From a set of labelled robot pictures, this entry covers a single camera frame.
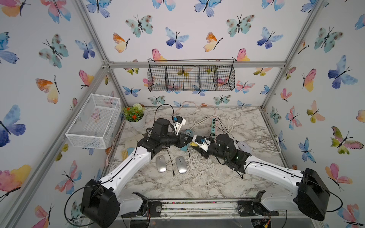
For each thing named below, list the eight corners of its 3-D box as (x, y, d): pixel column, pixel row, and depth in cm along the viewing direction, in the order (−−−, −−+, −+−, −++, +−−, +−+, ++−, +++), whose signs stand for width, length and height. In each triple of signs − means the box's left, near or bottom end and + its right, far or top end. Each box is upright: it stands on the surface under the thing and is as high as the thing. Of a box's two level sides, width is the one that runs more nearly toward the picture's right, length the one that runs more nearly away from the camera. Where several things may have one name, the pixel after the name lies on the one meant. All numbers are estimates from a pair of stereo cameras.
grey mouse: (179, 175, 87) (178, 173, 85) (175, 158, 94) (175, 157, 92) (188, 172, 88) (188, 171, 86) (183, 156, 95) (183, 154, 93)
